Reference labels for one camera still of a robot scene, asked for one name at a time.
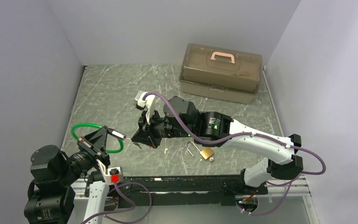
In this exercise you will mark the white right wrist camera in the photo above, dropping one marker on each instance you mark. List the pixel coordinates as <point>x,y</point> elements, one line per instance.
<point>148,104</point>

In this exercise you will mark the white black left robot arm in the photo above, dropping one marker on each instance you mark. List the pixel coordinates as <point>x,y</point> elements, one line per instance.
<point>50,195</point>

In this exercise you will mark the beige plastic toolbox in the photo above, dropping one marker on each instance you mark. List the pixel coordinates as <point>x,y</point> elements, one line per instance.
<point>222,74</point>

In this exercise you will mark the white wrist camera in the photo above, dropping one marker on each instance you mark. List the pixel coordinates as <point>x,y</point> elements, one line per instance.
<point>148,104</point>
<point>111,176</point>

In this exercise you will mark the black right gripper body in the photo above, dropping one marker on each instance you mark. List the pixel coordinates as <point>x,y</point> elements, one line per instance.
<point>160,128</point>

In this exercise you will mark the brass padlock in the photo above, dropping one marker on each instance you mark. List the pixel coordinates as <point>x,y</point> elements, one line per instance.
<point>205,153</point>

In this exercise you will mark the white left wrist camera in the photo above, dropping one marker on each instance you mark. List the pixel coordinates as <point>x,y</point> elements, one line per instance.
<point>111,176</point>

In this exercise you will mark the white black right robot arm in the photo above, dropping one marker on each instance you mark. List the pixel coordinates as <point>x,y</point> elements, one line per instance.
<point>213,129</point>

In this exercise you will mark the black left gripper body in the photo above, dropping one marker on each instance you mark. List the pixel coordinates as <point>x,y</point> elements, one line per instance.
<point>86,157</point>

